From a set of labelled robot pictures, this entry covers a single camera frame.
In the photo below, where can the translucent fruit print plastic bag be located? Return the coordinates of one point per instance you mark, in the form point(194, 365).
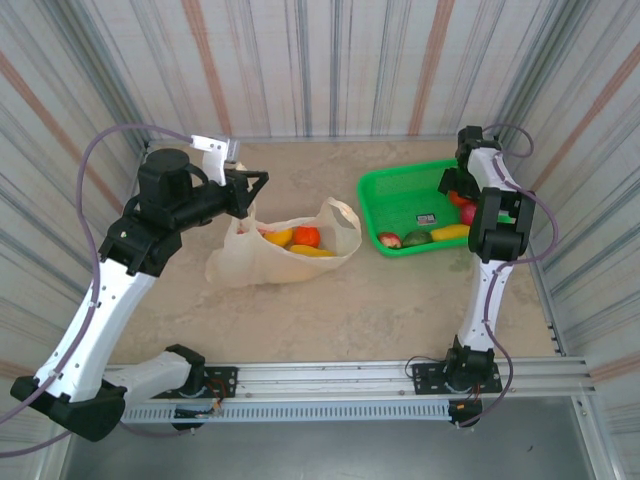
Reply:
point(250, 265)

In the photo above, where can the fake green avocado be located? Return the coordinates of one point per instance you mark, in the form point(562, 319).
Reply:
point(417, 238)

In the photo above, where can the fake orange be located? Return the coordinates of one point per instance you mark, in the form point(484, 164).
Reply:
point(306, 236)
point(457, 200)

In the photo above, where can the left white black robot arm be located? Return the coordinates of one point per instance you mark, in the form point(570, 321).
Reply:
point(95, 320)

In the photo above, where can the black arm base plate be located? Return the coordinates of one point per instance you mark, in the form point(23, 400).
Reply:
point(425, 377)
point(225, 375)

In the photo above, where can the green plastic basket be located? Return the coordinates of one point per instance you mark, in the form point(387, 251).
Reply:
point(400, 200)

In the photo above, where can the fake red white peach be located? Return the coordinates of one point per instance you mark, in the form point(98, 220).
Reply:
point(390, 240)

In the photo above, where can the aluminium mounting rail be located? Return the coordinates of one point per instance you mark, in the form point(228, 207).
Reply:
point(325, 375)

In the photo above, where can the fake yellow lemon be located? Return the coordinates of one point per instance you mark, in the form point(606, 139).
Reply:
point(280, 236)

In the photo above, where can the fake yellow banana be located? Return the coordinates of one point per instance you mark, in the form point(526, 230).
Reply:
point(450, 232)

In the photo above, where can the fake yellow mango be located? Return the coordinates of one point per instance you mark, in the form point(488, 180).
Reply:
point(310, 251)

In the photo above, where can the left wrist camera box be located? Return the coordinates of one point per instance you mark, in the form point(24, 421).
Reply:
point(215, 147)

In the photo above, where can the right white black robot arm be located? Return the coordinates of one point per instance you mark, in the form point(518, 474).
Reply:
point(487, 300)

